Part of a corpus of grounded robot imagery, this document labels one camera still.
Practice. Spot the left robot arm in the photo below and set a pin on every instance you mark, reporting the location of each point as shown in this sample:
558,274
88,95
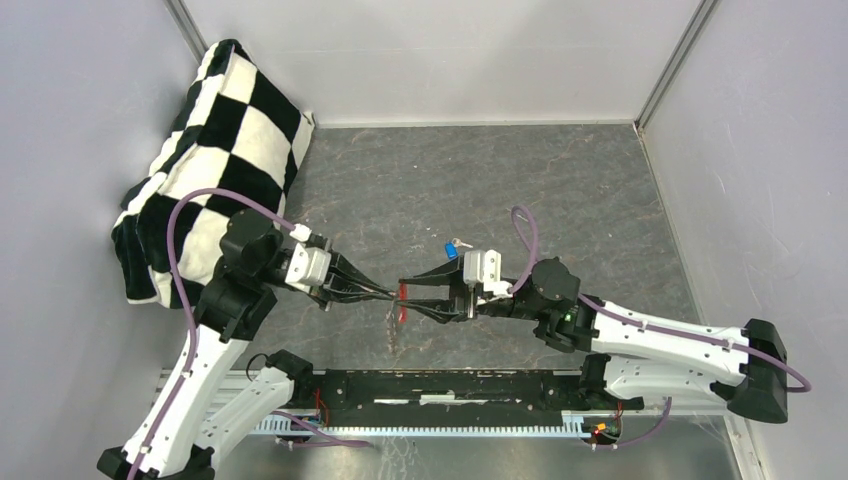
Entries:
179,438

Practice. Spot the electronics board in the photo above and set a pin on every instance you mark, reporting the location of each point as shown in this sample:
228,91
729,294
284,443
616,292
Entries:
605,432
313,416

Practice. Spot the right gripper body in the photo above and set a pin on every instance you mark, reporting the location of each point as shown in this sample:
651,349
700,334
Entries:
474,303

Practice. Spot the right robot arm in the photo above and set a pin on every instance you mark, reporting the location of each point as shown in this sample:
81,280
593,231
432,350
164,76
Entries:
629,355

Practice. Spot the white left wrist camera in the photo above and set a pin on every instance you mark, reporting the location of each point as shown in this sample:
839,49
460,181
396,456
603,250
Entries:
310,260

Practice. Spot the white toothed cable duct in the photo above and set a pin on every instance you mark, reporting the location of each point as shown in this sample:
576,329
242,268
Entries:
568,427

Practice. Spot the black white checkered pillow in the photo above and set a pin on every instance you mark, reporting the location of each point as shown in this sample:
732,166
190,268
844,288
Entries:
235,131

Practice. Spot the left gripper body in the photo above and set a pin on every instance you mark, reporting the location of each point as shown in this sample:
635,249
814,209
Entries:
317,292

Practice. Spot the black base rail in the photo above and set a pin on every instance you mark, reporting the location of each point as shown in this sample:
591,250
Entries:
452,398

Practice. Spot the left electronics board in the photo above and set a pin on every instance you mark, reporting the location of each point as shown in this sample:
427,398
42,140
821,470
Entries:
313,416

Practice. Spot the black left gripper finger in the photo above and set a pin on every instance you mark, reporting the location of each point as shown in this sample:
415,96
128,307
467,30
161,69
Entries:
345,273
357,293

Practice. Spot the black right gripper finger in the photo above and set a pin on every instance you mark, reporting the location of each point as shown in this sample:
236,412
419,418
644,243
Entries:
443,275
441,311

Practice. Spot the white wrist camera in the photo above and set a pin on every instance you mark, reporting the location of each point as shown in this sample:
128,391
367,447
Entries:
310,260
483,268

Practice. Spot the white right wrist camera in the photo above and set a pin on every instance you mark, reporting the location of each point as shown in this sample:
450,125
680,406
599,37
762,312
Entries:
483,268

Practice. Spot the silver key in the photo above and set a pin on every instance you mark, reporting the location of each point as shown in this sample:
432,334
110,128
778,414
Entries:
458,243

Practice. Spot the red key tag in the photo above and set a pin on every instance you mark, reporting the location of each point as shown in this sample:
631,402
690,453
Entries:
401,297

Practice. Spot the right electronics board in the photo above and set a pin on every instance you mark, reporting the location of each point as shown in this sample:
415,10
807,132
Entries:
605,432

